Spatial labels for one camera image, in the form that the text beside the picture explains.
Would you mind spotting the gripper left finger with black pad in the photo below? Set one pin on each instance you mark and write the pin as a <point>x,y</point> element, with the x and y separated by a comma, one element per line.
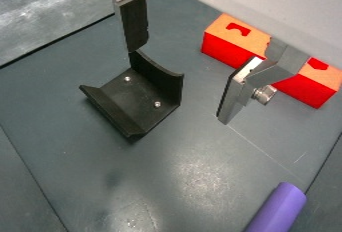
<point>132,13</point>

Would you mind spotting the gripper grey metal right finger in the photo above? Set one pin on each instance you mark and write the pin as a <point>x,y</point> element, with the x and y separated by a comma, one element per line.
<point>250,83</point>

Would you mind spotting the purple cylinder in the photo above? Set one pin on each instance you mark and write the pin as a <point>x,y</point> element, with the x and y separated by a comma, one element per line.
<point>279,211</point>

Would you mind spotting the red foam shape board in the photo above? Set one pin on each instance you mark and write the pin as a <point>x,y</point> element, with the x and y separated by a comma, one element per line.
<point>231,42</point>

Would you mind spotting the black curved cradle stand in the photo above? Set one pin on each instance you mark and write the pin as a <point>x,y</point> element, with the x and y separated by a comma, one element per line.
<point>140,97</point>

